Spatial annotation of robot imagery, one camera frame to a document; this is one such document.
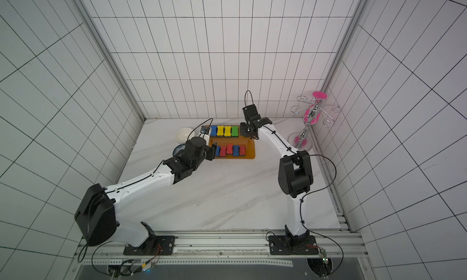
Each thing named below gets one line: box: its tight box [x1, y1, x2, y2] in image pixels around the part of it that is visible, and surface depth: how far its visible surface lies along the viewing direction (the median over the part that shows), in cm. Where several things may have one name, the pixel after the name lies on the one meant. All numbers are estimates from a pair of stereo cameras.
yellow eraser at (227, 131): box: [223, 125, 232, 137], surface depth 94 cm
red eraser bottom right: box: [239, 144, 247, 157], surface depth 103 cm
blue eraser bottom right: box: [232, 144, 239, 158], surface depth 102 cm
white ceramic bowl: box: [175, 127, 196, 144], surface depth 109 cm
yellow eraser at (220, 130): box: [216, 125, 225, 136], surface depth 96 cm
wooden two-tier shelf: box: [208, 125, 256, 160], surface depth 102 cm
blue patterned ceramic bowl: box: [172, 143, 186, 157], surface depth 102 cm
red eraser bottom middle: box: [226, 143, 233, 154], surface depth 102 cm
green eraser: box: [231, 126, 239, 139], surface depth 94 cm
